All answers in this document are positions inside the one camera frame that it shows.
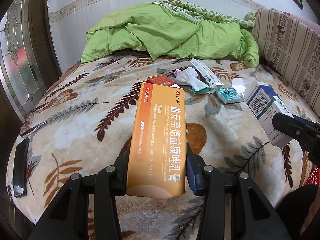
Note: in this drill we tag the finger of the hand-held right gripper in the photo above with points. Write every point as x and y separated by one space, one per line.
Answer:
287 126
306 122

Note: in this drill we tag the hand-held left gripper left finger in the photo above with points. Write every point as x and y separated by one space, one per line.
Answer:
120 172

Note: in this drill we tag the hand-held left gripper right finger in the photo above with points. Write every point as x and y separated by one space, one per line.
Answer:
192 177

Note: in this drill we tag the blue white barcode box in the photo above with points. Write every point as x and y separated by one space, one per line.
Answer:
265 105

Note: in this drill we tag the orange medicine box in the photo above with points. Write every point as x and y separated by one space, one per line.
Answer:
157 140

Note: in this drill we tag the red plastic basket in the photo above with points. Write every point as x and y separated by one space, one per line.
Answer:
313 177

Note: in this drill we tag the teal packet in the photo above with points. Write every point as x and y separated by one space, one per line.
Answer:
228 95

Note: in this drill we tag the leaf print blanket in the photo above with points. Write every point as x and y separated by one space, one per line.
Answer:
87 110

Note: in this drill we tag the striped floral cushion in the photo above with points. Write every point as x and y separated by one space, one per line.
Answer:
287 45

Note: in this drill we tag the person's leg in black pants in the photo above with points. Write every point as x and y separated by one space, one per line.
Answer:
297 210

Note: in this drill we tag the white green packet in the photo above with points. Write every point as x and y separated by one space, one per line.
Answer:
198 86

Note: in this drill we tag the long white barcode box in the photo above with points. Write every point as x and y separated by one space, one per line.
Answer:
206 73

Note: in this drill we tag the black phone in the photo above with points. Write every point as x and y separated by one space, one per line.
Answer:
21 167

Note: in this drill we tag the red cigarette box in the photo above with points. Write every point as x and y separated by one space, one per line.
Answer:
160 79

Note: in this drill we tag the white cloth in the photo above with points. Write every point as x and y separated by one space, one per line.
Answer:
187 76

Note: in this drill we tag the small pink thing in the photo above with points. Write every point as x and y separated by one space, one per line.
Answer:
177 72

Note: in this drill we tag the green quilt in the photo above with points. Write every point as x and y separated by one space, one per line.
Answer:
162 35

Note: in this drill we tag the wooden glass door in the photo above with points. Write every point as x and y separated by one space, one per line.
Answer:
17 55

